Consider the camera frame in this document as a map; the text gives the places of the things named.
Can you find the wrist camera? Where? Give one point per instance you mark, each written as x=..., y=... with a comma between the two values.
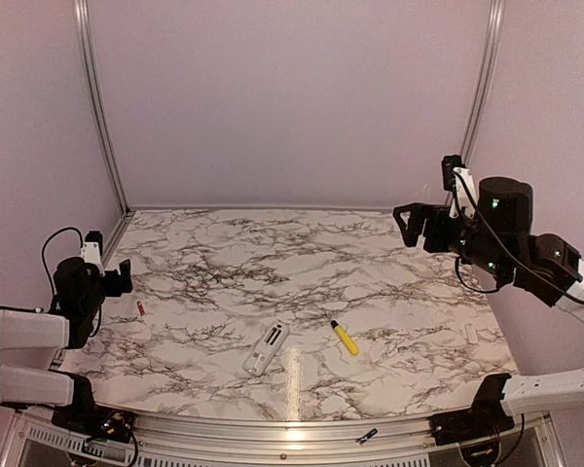
x=92, y=249
x=459, y=182

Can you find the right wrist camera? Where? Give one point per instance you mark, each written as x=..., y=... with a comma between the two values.
x=459, y=182

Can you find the front aluminium rail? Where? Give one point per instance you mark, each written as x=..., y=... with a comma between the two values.
x=174, y=440

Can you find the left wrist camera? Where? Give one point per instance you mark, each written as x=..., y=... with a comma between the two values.
x=92, y=249

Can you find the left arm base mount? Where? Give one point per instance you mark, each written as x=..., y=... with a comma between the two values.
x=99, y=423

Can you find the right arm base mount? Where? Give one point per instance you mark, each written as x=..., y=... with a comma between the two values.
x=477, y=430

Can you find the aluminium frame post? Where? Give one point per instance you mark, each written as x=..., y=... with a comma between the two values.
x=86, y=46
x=484, y=80

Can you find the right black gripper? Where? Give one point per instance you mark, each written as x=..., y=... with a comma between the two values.
x=422, y=211

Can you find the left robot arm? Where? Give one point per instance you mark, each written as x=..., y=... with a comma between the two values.
x=80, y=285

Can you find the right aluminium frame post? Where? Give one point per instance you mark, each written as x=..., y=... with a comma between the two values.
x=484, y=80

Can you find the left aluminium frame post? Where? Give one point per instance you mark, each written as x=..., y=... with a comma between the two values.
x=86, y=46

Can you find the yellow handled screwdriver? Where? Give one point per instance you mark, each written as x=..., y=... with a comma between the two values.
x=336, y=328

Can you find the white battery cover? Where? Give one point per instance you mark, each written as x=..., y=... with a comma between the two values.
x=471, y=334

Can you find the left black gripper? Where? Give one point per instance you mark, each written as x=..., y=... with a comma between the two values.
x=116, y=288

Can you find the white remote control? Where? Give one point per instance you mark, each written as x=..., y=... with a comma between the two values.
x=266, y=348

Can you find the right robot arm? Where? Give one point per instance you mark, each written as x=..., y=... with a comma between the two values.
x=491, y=230

